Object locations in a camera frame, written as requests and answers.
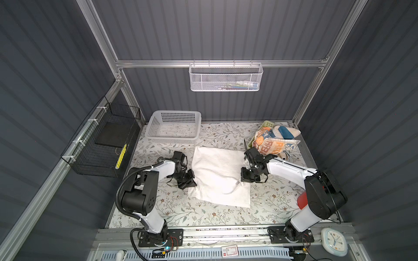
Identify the white terry towel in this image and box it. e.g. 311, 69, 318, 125
188, 146, 251, 208

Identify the green plastic towel basket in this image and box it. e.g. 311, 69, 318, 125
247, 120, 276, 149

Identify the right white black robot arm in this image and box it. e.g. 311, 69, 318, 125
241, 147, 348, 243

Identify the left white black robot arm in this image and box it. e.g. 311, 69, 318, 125
115, 151, 197, 235

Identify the orange patterned towel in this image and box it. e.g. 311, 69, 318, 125
253, 128, 300, 156

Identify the blue white towel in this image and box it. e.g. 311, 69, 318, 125
273, 125, 301, 140

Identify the white plastic laundry basket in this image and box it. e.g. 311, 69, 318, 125
145, 110, 201, 144

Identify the red pen cup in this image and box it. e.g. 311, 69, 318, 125
297, 191, 308, 210

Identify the black pad in basket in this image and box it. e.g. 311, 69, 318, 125
95, 122, 131, 149

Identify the red white label card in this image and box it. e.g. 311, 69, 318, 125
221, 245, 239, 258

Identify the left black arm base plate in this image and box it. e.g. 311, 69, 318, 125
137, 228, 184, 248

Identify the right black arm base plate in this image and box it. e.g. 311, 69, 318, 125
267, 226, 315, 244

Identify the white ventilated cable duct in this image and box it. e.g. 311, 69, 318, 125
101, 246, 291, 261

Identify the black wire wall basket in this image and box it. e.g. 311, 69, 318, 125
62, 99, 141, 178

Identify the white wire wall basket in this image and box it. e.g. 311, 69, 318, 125
188, 63, 263, 92

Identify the white wall clock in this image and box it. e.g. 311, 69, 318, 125
321, 228, 348, 257

